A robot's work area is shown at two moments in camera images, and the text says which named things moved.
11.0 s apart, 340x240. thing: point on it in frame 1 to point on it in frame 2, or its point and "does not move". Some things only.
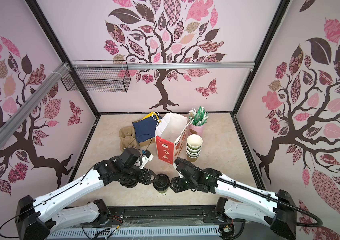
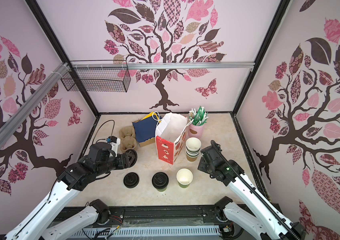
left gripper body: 135,173 to 114,163
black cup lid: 163,182 does not move
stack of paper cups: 193,147 does not move
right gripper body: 183,183 to 203,166
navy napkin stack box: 145,129 does not move
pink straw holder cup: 194,129 does not move
